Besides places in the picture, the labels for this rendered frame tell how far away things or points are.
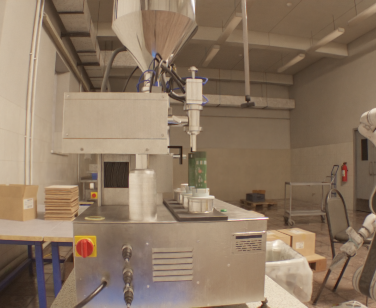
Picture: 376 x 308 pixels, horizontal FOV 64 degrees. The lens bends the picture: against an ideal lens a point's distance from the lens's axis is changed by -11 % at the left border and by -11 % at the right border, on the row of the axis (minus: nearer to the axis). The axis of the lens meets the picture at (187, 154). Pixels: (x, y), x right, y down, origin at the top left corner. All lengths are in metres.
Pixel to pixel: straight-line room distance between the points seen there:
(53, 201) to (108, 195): 1.45
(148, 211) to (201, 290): 0.24
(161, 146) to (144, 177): 0.08
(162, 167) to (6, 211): 1.73
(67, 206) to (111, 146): 1.77
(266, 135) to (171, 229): 11.42
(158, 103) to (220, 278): 0.46
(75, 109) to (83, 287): 0.44
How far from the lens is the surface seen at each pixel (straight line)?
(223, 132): 11.65
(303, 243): 3.83
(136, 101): 0.83
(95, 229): 0.81
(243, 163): 11.77
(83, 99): 0.84
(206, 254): 0.84
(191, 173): 0.96
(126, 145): 0.81
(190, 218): 0.80
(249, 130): 11.94
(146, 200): 0.81
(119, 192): 1.14
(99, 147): 0.82
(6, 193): 2.63
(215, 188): 11.52
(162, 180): 1.13
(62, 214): 2.56
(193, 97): 0.98
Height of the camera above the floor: 1.15
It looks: 2 degrees up
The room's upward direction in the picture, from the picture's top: straight up
